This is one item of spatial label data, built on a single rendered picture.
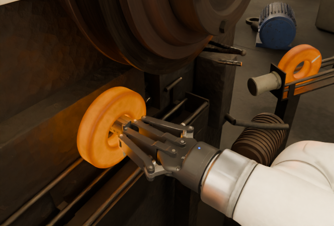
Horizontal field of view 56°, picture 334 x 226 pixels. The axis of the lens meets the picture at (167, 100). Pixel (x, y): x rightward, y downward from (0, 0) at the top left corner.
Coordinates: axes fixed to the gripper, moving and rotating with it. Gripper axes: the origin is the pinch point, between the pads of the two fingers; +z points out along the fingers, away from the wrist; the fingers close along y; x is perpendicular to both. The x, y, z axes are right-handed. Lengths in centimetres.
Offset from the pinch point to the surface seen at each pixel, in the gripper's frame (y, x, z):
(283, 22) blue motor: 219, -57, 26
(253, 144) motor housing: 44, -31, -16
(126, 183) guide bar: -1.3, -13.7, -3.4
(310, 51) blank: 68, -7, -20
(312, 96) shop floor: 172, -84, -17
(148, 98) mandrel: 19.9, -9.6, 7.5
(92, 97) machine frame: 1.3, 1.7, 6.7
